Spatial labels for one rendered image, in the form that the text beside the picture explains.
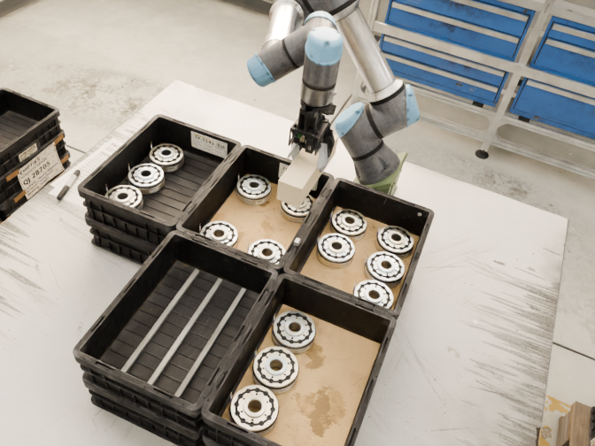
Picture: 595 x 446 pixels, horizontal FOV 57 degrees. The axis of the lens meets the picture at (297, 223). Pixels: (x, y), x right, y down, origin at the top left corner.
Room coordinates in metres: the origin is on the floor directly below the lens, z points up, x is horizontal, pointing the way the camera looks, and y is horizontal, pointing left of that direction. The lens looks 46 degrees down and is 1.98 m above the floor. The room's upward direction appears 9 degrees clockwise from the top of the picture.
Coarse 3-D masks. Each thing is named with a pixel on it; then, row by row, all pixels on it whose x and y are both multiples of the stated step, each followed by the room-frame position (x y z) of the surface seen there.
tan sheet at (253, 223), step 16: (272, 192) 1.22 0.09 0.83; (224, 208) 1.13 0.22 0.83; (240, 208) 1.14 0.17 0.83; (256, 208) 1.15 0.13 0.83; (272, 208) 1.16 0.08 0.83; (240, 224) 1.07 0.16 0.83; (256, 224) 1.08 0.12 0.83; (272, 224) 1.09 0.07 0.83; (288, 224) 1.10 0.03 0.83; (240, 240) 1.01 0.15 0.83; (256, 240) 1.02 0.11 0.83; (288, 240) 1.04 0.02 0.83
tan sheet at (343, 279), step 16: (336, 208) 1.20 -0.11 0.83; (368, 224) 1.15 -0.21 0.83; (384, 224) 1.16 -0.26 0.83; (368, 240) 1.09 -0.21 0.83; (416, 240) 1.12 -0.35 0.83; (368, 256) 1.03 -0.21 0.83; (304, 272) 0.94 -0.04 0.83; (320, 272) 0.94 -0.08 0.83; (336, 272) 0.95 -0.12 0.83; (352, 272) 0.96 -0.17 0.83; (352, 288) 0.90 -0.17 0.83; (400, 288) 0.93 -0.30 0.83
